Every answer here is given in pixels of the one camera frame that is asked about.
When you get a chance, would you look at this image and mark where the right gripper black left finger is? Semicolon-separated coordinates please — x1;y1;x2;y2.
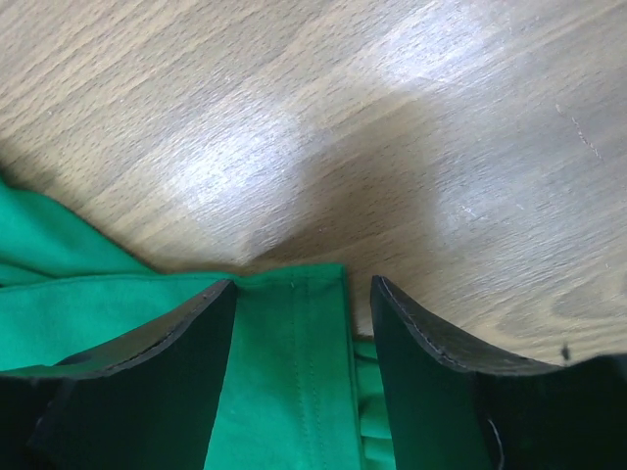
1;280;237;469

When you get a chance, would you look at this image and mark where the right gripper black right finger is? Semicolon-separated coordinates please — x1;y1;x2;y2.
370;276;626;469

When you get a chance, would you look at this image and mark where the green t shirt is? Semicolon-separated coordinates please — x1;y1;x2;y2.
1;186;395;469

